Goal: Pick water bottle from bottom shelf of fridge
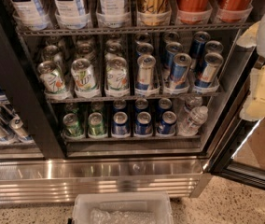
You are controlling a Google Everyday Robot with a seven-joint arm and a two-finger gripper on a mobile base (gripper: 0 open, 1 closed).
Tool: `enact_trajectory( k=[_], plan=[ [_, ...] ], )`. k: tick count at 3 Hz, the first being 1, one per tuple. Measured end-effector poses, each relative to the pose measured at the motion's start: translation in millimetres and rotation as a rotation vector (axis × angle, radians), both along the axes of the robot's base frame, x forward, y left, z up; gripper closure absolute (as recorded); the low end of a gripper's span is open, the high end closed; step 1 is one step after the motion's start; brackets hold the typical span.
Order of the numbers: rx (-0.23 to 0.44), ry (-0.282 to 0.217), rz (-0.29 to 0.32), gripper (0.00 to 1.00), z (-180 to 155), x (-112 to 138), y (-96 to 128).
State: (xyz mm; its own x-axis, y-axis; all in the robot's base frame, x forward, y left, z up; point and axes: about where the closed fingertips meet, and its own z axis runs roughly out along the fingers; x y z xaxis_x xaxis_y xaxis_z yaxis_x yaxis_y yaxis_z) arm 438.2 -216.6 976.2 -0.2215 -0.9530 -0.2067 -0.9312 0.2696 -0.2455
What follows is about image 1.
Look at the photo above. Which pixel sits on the front middle blue can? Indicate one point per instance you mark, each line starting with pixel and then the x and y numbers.
pixel 143 124

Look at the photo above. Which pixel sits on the right silver can behind glass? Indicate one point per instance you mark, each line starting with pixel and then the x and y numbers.
pixel 17 127

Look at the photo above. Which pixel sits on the front left energy can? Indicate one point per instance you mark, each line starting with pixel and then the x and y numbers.
pixel 145 83

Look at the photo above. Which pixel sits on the energy can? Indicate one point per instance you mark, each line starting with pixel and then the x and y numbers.
pixel 175 72
pixel 145 83
pixel 204 80

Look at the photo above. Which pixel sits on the left red cola bottle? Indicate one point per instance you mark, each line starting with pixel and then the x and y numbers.
pixel 191 11

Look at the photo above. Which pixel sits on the yellow foam gripper pad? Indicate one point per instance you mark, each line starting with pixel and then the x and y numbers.
pixel 254 105

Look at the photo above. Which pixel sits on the front middle 7up can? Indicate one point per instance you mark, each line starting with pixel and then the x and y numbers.
pixel 86 82

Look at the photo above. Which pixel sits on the red cola bottle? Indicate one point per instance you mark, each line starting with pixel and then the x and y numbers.
pixel 191 11
pixel 231 11

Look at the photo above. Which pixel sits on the front right blue can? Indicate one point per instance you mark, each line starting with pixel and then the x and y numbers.
pixel 167 123

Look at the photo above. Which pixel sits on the right red cola bottle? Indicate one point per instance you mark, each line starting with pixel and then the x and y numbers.
pixel 231 11

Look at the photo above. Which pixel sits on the clear water bottle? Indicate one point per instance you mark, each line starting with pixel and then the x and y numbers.
pixel 193 121
pixel 188 103

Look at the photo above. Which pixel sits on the left white tea bottle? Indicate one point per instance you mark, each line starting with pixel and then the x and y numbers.
pixel 32 13

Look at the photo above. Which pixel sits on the bubble wrap sheet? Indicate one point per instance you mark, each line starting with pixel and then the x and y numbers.
pixel 121 217

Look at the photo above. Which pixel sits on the gold drink bottle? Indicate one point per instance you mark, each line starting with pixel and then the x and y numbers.
pixel 153 12

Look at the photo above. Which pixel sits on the front right energy can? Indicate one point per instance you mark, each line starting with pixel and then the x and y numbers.
pixel 204 80

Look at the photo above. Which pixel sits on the white plastic bin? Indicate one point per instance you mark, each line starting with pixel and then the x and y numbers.
pixel 156 203

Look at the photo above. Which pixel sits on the middle white tea bottle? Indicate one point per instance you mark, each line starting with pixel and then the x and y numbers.
pixel 72 14

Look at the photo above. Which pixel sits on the front left blue can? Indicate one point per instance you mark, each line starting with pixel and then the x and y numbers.
pixel 120 125

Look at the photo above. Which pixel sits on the steel fridge base grille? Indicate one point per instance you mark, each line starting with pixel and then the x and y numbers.
pixel 60 181

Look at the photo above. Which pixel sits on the front right 7up can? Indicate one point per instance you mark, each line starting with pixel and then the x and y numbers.
pixel 117 77

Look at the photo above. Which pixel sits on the clear front water bottle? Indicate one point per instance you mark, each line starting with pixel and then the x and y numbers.
pixel 193 121

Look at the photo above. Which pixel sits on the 7up can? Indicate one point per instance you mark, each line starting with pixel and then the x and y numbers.
pixel 86 82
pixel 53 80
pixel 117 77

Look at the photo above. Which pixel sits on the black fridge centre post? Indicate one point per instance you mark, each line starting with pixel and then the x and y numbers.
pixel 22 88

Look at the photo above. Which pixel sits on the green can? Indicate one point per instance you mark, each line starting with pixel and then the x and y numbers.
pixel 96 125
pixel 72 126

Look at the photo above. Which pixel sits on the white tea bottle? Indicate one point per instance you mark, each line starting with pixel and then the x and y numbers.
pixel 32 13
pixel 72 14
pixel 113 13

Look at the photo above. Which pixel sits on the clear rear water bottle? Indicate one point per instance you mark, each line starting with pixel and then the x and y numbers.
pixel 188 103

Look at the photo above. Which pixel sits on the glass fridge door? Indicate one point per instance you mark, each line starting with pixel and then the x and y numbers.
pixel 241 150

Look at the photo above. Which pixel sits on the middle wire shelf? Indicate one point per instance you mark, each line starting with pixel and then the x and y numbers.
pixel 131 97

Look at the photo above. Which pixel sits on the front middle energy can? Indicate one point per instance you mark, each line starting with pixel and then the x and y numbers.
pixel 175 72

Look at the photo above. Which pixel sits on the right white tea bottle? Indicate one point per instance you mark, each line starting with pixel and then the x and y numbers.
pixel 113 13

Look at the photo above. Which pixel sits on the front left green can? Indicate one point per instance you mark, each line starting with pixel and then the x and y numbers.
pixel 72 126

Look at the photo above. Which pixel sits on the upper wire shelf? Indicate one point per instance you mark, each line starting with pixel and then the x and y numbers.
pixel 136 29

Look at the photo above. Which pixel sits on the front left 7up can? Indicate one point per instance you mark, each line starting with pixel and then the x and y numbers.
pixel 53 80

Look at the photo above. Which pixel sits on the wire shelf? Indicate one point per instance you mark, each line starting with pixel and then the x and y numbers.
pixel 134 138
pixel 131 97
pixel 136 29

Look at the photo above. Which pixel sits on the front right green can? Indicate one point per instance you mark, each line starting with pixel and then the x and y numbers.
pixel 96 125

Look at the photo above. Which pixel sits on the bottom wire shelf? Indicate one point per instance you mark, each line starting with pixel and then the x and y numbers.
pixel 134 138

